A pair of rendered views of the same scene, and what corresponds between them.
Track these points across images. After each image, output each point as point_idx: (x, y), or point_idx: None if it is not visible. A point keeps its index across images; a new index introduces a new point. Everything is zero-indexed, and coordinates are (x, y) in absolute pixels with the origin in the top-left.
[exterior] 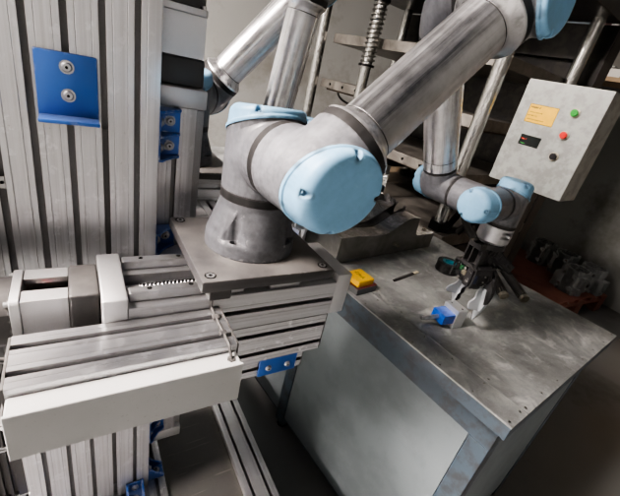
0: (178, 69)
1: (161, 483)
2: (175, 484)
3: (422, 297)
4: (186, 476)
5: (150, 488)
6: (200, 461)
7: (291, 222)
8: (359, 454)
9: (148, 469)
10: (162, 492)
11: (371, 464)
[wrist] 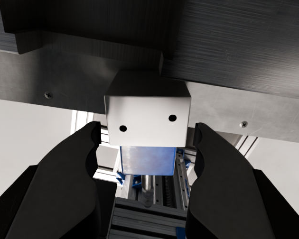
0: None
1: (187, 151)
2: (191, 143)
3: None
4: (191, 138)
5: (185, 156)
6: (188, 128)
7: (96, 125)
8: None
9: (185, 167)
10: (192, 153)
11: None
